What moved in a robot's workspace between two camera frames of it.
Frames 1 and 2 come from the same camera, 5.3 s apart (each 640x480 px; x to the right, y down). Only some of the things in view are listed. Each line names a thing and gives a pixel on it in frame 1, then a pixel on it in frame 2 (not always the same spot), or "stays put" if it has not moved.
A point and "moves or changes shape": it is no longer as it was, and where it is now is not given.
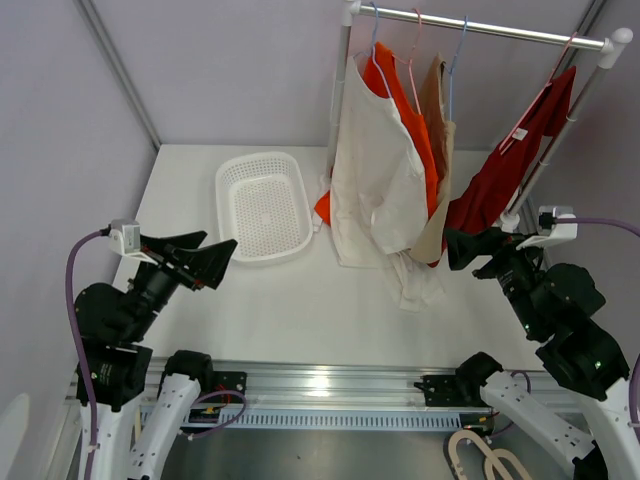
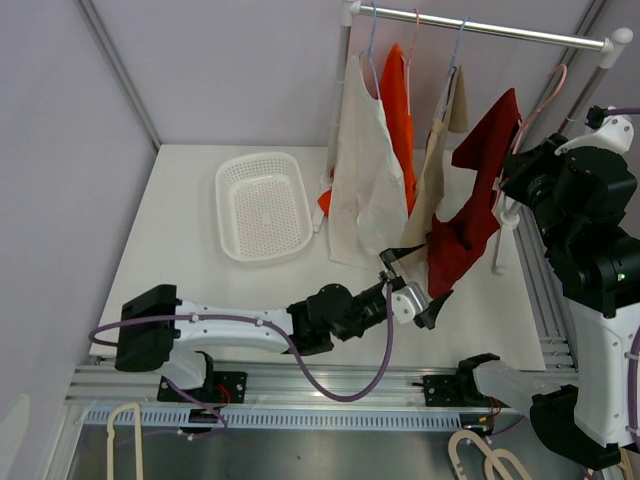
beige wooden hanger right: x=492 y=463 stays put
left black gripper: x=207 y=263 → x=427 y=319
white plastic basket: x=264 y=208 stays put
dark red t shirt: x=484 y=199 → x=455 y=250
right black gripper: x=462 y=245 → x=518 y=168
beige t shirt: x=441 y=133 moves or changes shape
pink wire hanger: x=533 y=106 → x=522 y=124
